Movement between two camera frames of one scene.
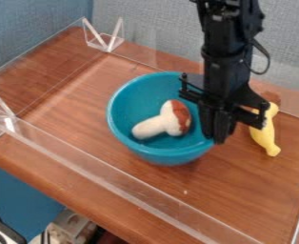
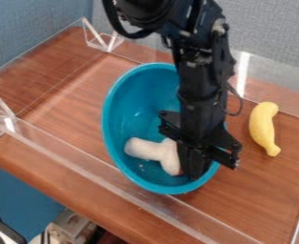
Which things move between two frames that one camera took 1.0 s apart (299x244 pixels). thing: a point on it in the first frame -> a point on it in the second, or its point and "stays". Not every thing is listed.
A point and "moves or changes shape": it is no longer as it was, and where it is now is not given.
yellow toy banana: [265, 135] stays
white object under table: [68, 229] stays
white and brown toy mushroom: [172, 122] -> [163, 151]
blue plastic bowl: [139, 101] moves or changes shape
